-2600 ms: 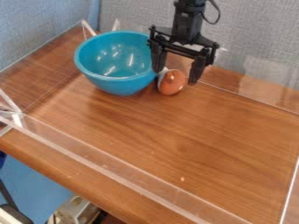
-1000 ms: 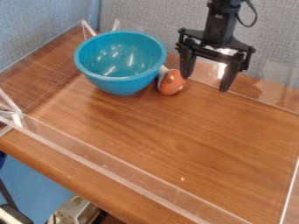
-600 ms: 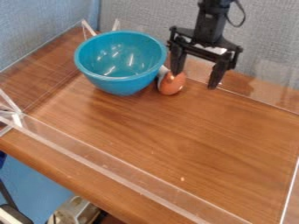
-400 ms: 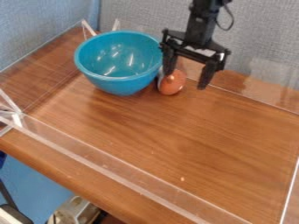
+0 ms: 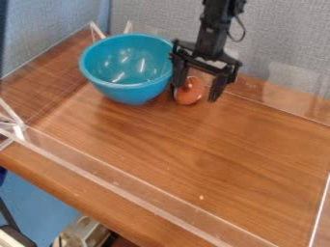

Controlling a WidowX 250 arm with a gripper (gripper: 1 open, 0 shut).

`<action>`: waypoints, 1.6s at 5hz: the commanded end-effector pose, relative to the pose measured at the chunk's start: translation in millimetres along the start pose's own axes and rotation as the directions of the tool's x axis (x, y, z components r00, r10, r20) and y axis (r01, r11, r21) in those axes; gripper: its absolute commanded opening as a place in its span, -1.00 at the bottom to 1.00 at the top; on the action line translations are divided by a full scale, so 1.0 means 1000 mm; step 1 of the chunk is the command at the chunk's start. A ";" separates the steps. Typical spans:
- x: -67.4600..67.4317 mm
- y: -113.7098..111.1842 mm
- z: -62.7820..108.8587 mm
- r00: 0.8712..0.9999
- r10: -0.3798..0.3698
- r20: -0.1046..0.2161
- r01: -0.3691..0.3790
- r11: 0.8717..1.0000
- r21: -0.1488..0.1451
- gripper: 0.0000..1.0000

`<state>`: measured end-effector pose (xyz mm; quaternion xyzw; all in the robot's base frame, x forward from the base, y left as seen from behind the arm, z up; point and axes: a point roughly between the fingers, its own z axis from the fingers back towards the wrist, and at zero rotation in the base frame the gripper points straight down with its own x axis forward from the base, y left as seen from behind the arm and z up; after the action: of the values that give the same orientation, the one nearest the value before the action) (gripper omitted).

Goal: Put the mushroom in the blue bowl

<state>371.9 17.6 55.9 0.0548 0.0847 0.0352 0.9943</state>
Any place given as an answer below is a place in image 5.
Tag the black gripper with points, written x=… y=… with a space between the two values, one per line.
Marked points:
x=223 y=66

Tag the blue plastic bowl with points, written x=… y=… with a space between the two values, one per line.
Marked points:
x=128 y=67

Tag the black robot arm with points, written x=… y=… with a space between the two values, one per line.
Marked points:
x=204 y=54

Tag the white power strip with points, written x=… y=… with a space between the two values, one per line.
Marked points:
x=83 y=233

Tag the black chair leg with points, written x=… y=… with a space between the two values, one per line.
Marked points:
x=11 y=235

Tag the clear acrylic barrier wall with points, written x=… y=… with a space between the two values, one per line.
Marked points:
x=229 y=173

